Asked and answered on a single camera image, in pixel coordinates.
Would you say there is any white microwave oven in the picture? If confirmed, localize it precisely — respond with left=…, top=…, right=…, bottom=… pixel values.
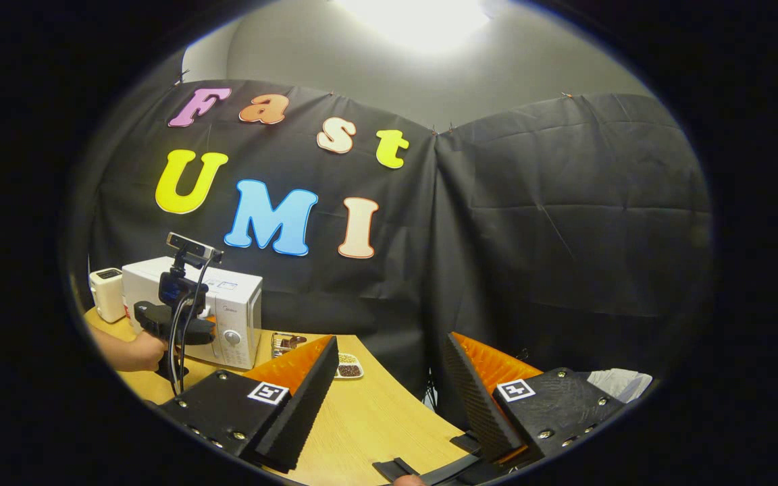
left=121, top=256, right=263, bottom=371

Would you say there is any large ceiling light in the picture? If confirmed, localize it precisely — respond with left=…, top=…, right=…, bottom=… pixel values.
left=335, top=0, right=491, bottom=53

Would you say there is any black camera cable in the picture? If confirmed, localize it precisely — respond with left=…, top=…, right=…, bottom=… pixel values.
left=167, top=255, right=217, bottom=398

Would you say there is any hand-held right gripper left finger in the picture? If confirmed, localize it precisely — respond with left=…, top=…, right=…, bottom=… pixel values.
left=159, top=335, right=340, bottom=473

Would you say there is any white divided bean dish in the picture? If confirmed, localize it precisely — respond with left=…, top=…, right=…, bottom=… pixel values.
left=335, top=352, right=365, bottom=380

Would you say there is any white plastic bag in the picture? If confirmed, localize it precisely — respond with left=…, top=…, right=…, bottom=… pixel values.
left=588, top=369, right=653, bottom=404

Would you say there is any metal wire basket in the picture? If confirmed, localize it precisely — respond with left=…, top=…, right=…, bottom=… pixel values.
left=271, top=332, right=307, bottom=360

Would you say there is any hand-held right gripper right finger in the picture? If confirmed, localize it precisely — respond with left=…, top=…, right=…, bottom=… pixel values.
left=444, top=332, right=626, bottom=466

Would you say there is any white toaster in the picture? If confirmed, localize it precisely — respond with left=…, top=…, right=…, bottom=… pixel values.
left=88, top=268, right=126, bottom=323

